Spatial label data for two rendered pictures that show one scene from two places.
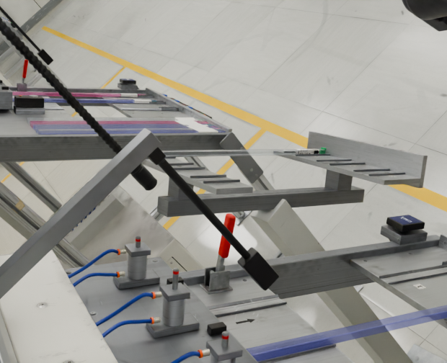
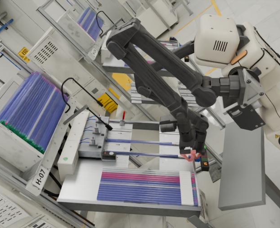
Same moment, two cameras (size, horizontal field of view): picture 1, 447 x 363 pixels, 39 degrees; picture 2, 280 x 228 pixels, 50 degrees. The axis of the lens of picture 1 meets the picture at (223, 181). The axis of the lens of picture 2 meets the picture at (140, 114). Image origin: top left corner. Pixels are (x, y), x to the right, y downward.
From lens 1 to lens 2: 1.33 m
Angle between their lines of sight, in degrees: 33
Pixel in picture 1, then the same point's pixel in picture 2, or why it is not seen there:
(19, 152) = (117, 70)
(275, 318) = (126, 134)
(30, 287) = (80, 119)
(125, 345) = (87, 133)
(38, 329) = (75, 127)
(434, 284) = (170, 136)
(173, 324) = (95, 132)
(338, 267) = (156, 125)
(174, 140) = (161, 71)
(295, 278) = (144, 125)
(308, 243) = not seen: hidden behind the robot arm
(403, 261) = not seen: hidden behind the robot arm
